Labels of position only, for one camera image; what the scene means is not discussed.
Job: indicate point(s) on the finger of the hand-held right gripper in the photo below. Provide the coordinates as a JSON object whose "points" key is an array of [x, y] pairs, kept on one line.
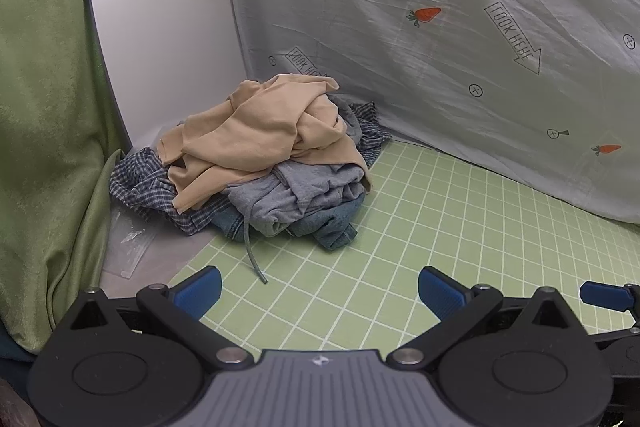
{"points": [[602, 296]]}

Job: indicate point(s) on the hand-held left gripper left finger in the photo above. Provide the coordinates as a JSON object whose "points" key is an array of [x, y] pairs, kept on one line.
{"points": [[197, 289]]}

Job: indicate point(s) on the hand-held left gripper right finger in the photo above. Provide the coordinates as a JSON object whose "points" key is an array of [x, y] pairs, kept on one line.
{"points": [[440, 292]]}

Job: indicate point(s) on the beige sweater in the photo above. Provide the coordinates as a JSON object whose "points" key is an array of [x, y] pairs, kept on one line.
{"points": [[260, 127]]}

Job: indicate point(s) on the green grid mat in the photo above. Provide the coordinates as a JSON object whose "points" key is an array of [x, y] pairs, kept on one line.
{"points": [[450, 217]]}

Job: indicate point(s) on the clear plastic bag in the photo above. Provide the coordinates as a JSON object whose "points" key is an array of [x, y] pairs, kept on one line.
{"points": [[127, 247]]}

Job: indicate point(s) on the blue plaid shirt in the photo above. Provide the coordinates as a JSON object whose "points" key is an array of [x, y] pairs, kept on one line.
{"points": [[145, 187]]}

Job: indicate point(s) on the blue denim jeans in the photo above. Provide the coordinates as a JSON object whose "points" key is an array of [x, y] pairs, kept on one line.
{"points": [[330, 227]]}

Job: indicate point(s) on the grey hoodie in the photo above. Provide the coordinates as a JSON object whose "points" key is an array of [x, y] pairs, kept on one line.
{"points": [[300, 197]]}

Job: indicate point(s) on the green curtain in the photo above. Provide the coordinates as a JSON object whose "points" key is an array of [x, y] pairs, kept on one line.
{"points": [[45, 107]]}

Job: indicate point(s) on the grey carrot print sheet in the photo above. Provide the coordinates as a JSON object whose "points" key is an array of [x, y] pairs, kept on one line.
{"points": [[375, 57]]}

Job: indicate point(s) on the white panel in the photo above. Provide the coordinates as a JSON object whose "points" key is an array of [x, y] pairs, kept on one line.
{"points": [[160, 32]]}

